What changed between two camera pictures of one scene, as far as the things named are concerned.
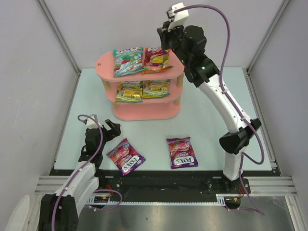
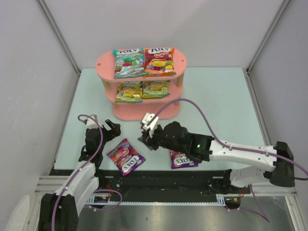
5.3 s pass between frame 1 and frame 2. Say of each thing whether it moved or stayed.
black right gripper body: moved
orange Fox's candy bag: moved
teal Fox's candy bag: stayed
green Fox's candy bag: stayed
